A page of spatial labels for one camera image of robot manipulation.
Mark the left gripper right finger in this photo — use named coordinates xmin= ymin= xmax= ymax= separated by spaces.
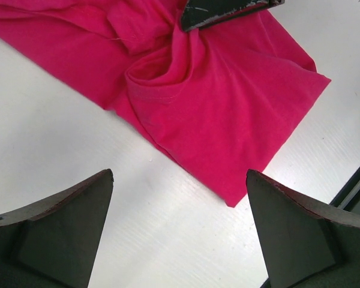
xmin=245 ymin=169 xmax=360 ymax=288

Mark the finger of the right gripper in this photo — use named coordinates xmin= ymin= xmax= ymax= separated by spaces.
xmin=180 ymin=0 xmax=285 ymax=32

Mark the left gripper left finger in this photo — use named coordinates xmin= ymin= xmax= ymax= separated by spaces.
xmin=0 ymin=169 xmax=113 ymax=287

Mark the pink t shirt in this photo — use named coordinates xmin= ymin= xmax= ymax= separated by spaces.
xmin=0 ymin=1 xmax=330 ymax=207

